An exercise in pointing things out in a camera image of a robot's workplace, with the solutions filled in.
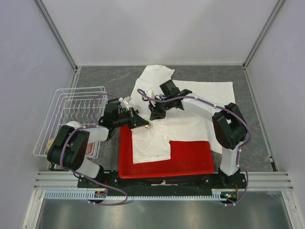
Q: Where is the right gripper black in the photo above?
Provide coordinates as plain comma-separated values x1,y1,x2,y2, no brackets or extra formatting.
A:
149,96,173,121

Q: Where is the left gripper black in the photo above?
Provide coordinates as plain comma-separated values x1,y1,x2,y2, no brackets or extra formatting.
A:
113,107,148,129

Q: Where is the white t-shirt daisy print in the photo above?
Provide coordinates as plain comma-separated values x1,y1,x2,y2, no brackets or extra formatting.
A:
131,65,235,164

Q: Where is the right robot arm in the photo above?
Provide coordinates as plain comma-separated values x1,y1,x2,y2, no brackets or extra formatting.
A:
142,80,249,188

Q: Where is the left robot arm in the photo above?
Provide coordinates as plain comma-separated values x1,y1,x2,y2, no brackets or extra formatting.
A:
47,97,149,187

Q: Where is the red plastic bin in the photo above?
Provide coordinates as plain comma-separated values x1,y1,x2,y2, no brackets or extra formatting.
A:
119,127,214,179

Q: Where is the pink patterned bowl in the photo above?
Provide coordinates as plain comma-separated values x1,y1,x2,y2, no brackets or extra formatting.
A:
85,143,97,159

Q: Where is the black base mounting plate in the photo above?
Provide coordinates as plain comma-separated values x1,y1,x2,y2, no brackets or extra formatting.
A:
74,170,248,197

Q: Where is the beige ceramic bowl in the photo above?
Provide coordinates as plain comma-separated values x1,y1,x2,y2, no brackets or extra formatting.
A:
46,138,55,152

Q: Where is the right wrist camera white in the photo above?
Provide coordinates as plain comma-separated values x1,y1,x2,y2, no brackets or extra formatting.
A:
142,90,154,102

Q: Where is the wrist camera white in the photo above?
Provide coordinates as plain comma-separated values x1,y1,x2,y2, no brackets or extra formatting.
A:
142,90,154,102
119,96,132,110

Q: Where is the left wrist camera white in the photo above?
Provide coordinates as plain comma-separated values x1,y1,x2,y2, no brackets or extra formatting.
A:
119,96,132,110

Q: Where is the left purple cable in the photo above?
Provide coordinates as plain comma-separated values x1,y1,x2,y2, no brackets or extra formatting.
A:
61,94,129,206

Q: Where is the purple cable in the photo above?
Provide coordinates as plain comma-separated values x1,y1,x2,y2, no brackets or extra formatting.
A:
61,94,129,206
137,88,254,207

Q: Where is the white wire dish rack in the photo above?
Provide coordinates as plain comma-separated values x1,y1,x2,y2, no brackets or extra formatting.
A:
33,86,108,157

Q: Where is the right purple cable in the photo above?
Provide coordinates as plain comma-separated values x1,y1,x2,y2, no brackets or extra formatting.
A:
137,88,254,207

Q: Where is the slotted cable duct rail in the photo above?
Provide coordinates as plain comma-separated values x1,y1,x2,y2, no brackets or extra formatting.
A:
44,190,234,201

